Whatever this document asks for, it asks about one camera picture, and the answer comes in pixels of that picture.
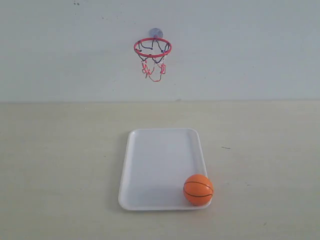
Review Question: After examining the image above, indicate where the small orange basketball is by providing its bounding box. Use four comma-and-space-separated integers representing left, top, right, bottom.
183, 174, 214, 207

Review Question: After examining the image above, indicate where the red mini basketball hoop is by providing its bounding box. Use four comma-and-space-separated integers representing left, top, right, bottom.
133, 37, 172, 83

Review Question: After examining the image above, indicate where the white rectangular plastic tray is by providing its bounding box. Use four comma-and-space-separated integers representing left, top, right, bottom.
118, 128, 207, 211

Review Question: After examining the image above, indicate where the clear suction cup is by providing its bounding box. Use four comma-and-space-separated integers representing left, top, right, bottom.
148, 28, 163, 39

